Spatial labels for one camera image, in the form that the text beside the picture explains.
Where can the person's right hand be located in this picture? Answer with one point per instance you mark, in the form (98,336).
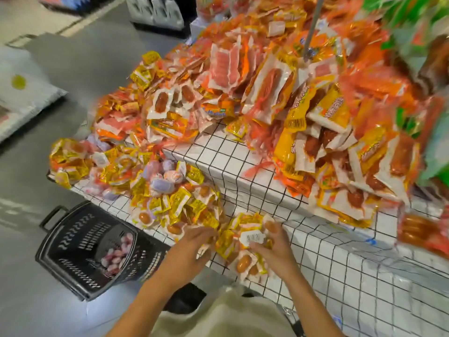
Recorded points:
(277,259)

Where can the person's left hand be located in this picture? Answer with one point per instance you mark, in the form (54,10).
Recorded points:
(184,263)

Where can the yellow snack packets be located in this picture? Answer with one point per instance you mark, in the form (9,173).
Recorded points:
(242,238)

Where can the tiled white display table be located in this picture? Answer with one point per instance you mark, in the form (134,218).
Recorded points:
(330,249)

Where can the pink netted sausage bag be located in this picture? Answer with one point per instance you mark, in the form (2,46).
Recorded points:
(125,243)
(109,264)

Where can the pink sausages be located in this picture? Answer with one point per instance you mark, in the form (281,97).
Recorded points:
(163,179)

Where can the stack of black baskets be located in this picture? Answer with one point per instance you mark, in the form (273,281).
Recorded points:
(70,249)

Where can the pile of small snack packets tier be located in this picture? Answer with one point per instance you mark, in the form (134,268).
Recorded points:
(112,172)

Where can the large pile of sausage packets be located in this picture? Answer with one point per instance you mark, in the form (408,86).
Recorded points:
(266,80)

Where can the pile of sausage packets tier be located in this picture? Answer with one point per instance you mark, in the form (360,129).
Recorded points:
(414,38)

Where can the person's right forearm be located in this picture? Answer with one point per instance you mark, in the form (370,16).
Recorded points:
(312,309)

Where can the person's left forearm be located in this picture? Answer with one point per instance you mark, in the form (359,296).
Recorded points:
(147,312)

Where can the black shorts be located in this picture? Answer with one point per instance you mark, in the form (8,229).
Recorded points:
(186,299)

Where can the grey metal pole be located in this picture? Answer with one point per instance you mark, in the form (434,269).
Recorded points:
(314,24)

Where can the black shelving with white bottles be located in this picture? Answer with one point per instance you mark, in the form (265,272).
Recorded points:
(158,14)

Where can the store shelving with blue goods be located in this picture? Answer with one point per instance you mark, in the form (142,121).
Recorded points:
(74,2)

